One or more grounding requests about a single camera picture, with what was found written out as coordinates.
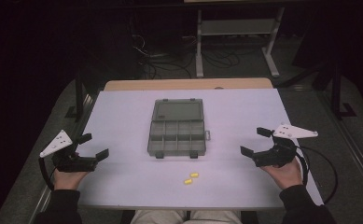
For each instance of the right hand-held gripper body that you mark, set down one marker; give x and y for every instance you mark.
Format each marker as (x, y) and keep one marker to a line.
(275, 155)

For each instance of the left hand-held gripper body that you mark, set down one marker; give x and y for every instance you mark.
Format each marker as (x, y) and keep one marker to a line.
(73, 163)

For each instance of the person's left hand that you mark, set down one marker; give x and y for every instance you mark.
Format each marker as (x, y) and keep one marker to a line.
(67, 179)

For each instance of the person's right hand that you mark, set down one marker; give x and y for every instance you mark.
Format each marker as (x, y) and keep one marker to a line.
(285, 175)

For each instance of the black metal stand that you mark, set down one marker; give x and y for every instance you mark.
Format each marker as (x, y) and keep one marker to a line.
(78, 99)
(337, 93)

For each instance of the small yellow capsule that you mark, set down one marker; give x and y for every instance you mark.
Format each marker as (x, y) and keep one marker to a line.
(188, 181)
(194, 174)

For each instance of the person's right leg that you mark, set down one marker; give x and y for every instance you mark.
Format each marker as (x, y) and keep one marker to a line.
(216, 217)

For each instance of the person's leg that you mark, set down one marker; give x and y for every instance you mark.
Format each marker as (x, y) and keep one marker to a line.
(159, 217)
(216, 217)

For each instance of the grey plastic compartment box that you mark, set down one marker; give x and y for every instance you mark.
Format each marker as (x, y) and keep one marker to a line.
(177, 127)

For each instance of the person's left leg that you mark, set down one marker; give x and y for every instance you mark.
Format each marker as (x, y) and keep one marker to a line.
(159, 217)

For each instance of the wooden table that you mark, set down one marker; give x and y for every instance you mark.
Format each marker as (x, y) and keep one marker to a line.
(188, 84)

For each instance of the metal floor rail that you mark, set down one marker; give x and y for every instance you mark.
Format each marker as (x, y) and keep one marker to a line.
(42, 199)
(353, 149)

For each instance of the white metal desk frame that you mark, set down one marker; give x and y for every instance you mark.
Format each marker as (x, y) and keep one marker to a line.
(238, 27)

